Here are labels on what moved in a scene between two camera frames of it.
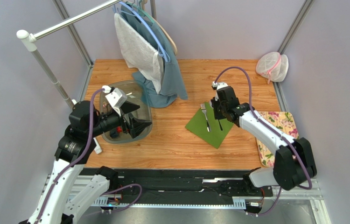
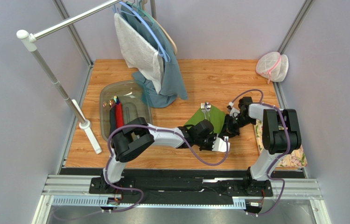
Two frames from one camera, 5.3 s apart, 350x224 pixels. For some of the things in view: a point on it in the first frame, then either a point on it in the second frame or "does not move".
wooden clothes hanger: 143,4 does not move
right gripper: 220,113 → 231,127
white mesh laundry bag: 272,66 does not move
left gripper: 136,125 → 210,147
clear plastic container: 137,92 does not move
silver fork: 203,109 does not move
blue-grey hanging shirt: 172,85 does not move
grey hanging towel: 137,53 does not move
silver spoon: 221,128 → 208,107
